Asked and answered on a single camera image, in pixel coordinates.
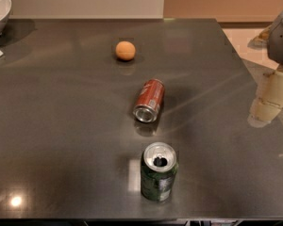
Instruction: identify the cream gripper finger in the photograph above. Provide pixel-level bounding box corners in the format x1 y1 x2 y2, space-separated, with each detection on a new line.
248 65 283 128

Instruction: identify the red coke can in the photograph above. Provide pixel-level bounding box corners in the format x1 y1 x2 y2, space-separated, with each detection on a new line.
133 79 165 123

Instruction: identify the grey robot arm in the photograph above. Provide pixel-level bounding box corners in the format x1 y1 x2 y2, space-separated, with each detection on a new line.
248 10 283 128

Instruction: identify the green soda can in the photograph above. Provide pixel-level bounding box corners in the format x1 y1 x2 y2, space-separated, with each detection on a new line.
141 142 178 202

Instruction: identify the orange fruit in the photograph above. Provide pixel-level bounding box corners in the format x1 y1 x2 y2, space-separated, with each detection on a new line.
115 41 136 61

